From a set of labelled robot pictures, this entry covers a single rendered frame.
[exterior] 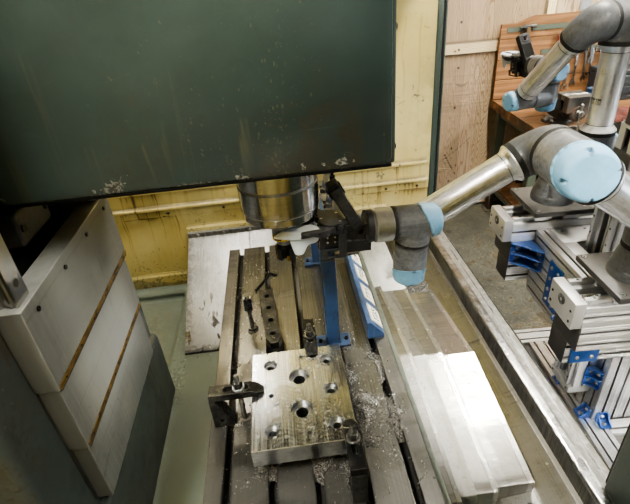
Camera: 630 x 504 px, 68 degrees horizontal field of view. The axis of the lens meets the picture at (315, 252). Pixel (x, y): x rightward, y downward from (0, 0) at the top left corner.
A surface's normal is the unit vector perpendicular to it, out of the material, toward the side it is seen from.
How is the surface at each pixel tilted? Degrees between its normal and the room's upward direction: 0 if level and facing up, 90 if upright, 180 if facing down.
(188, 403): 0
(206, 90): 90
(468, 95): 90
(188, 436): 0
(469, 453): 8
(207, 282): 25
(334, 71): 90
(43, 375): 90
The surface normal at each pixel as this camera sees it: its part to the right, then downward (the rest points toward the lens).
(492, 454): -0.06, -0.77
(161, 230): 0.10, 0.51
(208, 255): -0.03, -0.56
